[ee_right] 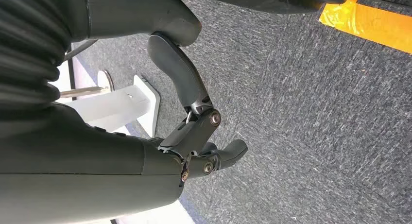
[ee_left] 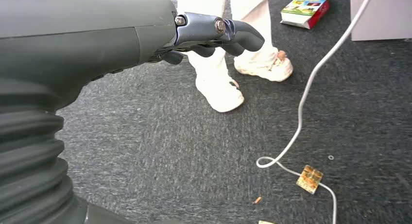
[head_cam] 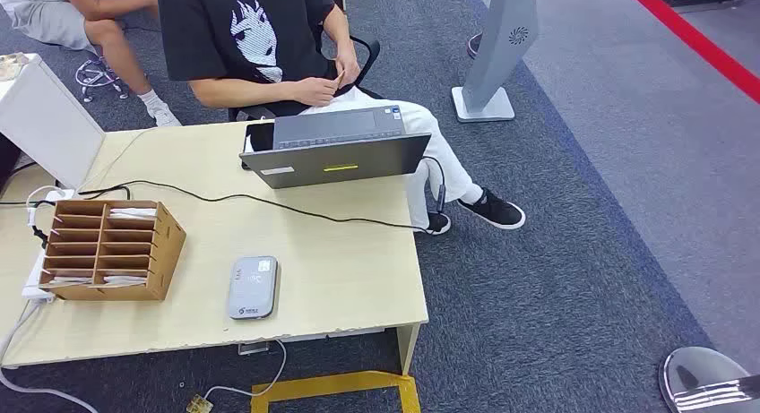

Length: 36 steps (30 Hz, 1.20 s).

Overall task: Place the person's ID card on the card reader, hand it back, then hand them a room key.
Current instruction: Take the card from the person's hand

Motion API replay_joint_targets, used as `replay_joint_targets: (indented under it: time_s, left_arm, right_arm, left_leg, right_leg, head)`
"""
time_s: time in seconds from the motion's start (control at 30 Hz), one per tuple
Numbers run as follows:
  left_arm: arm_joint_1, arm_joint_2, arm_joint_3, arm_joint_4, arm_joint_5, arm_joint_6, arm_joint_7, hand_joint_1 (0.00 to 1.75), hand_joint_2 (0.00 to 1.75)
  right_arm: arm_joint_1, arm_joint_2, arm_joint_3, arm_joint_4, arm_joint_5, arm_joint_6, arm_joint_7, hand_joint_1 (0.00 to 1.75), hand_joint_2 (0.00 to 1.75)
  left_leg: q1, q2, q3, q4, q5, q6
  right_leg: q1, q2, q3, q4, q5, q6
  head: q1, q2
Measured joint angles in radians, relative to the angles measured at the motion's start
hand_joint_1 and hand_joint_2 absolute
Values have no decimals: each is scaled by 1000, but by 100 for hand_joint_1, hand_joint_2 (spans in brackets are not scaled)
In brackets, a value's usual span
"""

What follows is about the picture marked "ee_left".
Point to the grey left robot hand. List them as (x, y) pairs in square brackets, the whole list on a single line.
[(80, 39)]

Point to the person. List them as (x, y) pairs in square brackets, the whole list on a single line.
[(219, 90)]

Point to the pale furniture panel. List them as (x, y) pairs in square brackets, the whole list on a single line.
[(383, 16)]

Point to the colourful printed carton box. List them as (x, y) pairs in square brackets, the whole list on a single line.
[(305, 8)]

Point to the pale paper scrap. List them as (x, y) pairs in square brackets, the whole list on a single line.
[(265, 222)]

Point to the small orange scrap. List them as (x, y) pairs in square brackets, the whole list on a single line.
[(257, 200)]

